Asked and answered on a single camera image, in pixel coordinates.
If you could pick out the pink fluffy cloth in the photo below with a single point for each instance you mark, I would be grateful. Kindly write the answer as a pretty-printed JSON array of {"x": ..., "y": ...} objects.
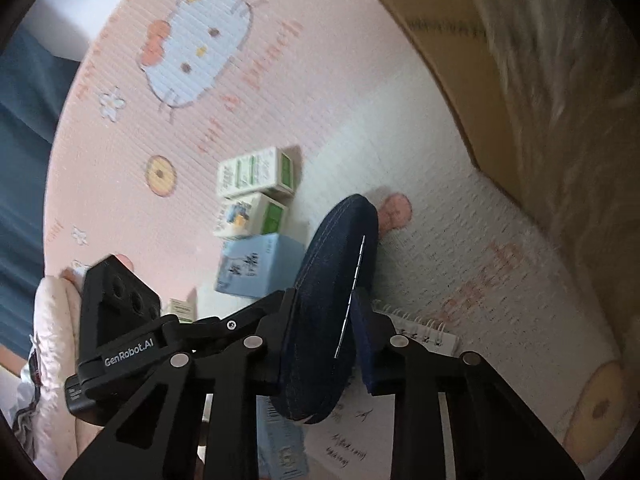
[{"x": 55, "y": 320}]

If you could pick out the dark denim pencil pouch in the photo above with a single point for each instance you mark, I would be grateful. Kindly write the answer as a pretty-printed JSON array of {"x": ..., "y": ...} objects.
[{"x": 320, "y": 310}]

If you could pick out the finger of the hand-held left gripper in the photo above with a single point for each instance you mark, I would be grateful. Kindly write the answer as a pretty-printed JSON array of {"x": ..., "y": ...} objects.
[{"x": 220, "y": 327}]

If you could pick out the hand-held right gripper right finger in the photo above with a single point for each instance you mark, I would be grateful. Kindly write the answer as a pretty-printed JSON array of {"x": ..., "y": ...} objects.
[{"x": 364, "y": 345}]

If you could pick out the brown cardboard box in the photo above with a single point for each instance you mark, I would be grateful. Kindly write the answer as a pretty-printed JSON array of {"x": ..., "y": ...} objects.
[{"x": 440, "y": 45}]

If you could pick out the white green box colourful print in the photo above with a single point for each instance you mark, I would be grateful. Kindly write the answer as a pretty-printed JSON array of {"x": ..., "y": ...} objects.
[{"x": 245, "y": 215}]

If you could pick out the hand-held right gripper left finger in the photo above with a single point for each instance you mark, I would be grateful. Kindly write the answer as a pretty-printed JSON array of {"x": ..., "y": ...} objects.
[{"x": 272, "y": 355}]

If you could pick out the white spiral notebook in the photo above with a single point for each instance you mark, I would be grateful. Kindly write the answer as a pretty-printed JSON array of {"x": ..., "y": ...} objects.
[{"x": 365, "y": 440}]

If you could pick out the clear plastic liner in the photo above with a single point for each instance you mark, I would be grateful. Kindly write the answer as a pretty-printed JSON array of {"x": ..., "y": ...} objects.
[{"x": 560, "y": 70}]

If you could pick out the pink cartoon printed mat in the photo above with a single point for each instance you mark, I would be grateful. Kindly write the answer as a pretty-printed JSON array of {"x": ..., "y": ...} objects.
[{"x": 300, "y": 85}]

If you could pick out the white box green label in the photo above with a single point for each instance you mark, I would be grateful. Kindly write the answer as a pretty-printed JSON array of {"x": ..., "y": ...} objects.
[{"x": 250, "y": 170}]

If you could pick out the light blue box black print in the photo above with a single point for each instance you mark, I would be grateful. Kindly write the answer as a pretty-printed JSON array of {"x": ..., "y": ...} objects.
[{"x": 255, "y": 265}]

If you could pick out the dark blue cloth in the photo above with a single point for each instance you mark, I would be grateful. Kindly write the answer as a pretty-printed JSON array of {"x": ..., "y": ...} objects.
[{"x": 25, "y": 135}]

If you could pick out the small white green box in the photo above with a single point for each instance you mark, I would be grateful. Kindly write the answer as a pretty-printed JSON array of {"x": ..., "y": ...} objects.
[{"x": 182, "y": 310}]

